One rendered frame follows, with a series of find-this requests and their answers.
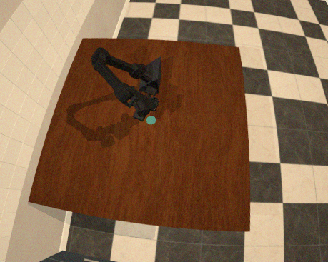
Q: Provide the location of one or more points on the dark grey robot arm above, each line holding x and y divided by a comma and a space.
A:
122, 90

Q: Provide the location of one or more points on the cyan circle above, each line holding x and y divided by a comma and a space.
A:
151, 120

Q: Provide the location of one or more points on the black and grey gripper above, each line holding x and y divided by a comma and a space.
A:
151, 91

